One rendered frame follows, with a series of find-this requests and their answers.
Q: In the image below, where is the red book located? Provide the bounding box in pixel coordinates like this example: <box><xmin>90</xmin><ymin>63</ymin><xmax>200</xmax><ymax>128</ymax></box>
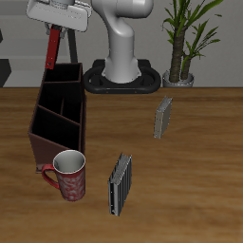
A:
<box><xmin>45</xmin><ymin>25</ymin><xmax>62</xmax><ymax>70</ymax></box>

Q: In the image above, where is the red patterned mug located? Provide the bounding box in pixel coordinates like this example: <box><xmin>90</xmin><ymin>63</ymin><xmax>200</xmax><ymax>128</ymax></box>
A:
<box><xmin>41</xmin><ymin>149</ymin><xmax>86</xmax><ymax>202</ymax></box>

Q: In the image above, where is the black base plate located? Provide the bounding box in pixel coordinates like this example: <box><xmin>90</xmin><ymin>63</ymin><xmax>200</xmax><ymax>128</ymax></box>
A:
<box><xmin>83</xmin><ymin>59</ymin><xmax>162</xmax><ymax>95</ymax></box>

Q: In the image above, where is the black striped book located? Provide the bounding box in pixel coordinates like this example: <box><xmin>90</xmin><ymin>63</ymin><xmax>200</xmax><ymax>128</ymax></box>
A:
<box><xmin>107</xmin><ymin>153</ymin><xmax>133</xmax><ymax>217</ymax></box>

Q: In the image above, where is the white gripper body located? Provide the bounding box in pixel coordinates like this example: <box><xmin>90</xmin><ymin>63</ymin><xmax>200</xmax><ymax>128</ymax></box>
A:
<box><xmin>26</xmin><ymin>0</ymin><xmax>93</xmax><ymax>33</ymax></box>

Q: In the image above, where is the dark brown desk caddy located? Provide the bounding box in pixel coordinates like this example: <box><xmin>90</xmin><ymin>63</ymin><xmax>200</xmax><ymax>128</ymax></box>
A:
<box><xmin>28</xmin><ymin>62</ymin><xmax>87</xmax><ymax>174</ymax></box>

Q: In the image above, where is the grey book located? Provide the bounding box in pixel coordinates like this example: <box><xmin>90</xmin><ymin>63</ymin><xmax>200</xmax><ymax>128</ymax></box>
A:
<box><xmin>153</xmin><ymin>96</ymin><xmax>174</xmax><ymax>140</ymax></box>

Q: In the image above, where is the green pot plant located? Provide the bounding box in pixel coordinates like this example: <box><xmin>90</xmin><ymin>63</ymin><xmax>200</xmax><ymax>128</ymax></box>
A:
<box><xmin>161</xmin><ymin>0</ymin><xmax>224</xmax><ymax>88</ymax></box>

